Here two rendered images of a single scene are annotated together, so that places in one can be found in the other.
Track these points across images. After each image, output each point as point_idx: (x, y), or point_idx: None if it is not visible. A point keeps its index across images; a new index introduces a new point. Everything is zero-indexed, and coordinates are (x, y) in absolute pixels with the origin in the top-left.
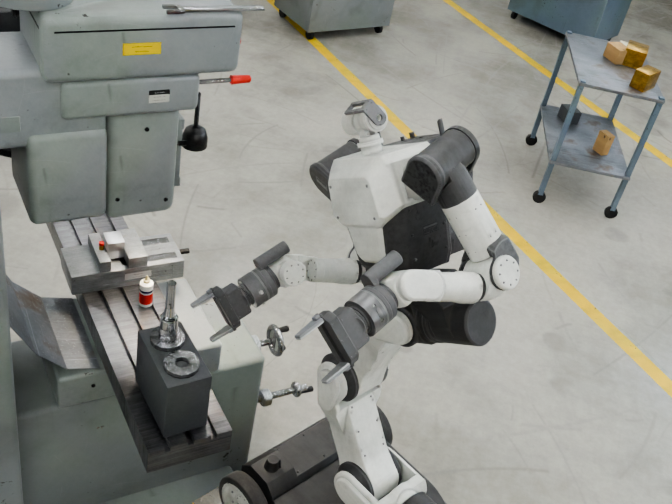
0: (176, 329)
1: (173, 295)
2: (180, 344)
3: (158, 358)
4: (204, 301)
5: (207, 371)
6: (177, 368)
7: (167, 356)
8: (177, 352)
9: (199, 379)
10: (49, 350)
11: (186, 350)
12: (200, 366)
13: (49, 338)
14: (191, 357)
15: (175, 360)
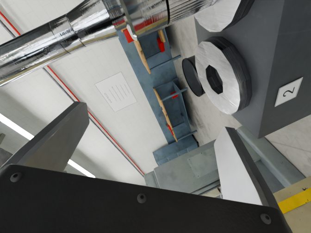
0: (173, 20)
1: (36, 70)
2: (221, 29)
3: (200, 29)
4: (65, 159)
5: (255, 126)
6: (207, 84)
7: (199, 48)
8: (212, 51)
9: (237, 120)
10: None
11: (227, 60)
12: (250, 107)
13: None
14: (229, 86)
15: (208, 65)
